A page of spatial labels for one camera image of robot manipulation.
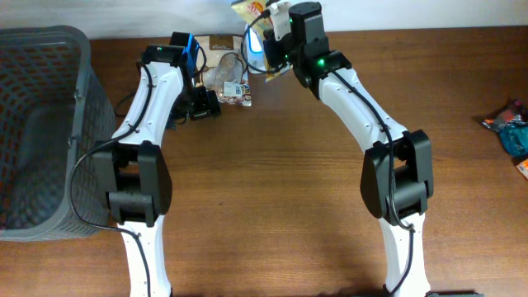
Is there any beige brown cookie pouch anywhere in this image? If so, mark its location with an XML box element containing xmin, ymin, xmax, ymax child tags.
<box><xmin>195</xmin><ymin>35</ymin><xmax>252</xmax><ymax>106</ymax></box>

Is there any yellow blue snack bag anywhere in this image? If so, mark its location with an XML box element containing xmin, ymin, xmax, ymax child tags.
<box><xmin>230</xmin><ymin>0</ymin><xmax>285</xmax><ymax>83</ymax></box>

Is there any black red snack packet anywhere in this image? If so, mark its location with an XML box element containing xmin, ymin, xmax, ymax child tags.
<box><xmin>482</xmin><ymin>99</ymin><xmax>527</xmax><ymax>133</ymax></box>

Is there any teal mouthwash bottle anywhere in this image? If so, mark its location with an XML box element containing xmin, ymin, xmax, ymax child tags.
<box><xmin>499</xmin><ymin>125</ymin><xmax>527</xmax><ymax>158</ymax></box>

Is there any orange tissue pack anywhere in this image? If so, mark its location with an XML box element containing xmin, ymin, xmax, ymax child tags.
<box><xmin>516</xmin><ymin>159</ymin><xmax>528</xmax><ymax>179</ymax></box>

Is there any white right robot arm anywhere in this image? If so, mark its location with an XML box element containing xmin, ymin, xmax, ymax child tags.
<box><xmin>264</xmin><ymin>1</ymin><xmax>434</xmax><ymax>296</ymax></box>

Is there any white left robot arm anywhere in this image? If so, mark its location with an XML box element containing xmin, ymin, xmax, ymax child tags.
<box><xmin>92</xmin><ymin>32</ymin><xmax>221</xmax><ymax>296</ymax></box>

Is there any white barcode scanner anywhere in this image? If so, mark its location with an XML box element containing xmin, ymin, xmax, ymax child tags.
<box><xmin>245</xmin><ymin>29</ymin><xmax>266</xmax><ymax>74</ymax></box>

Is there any grey plastic mesh basket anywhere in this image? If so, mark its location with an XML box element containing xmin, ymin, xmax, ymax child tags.
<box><xmin>1</xmin><ymin>26</ymin><xmax>116</xmax><ymax>242</ymax></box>

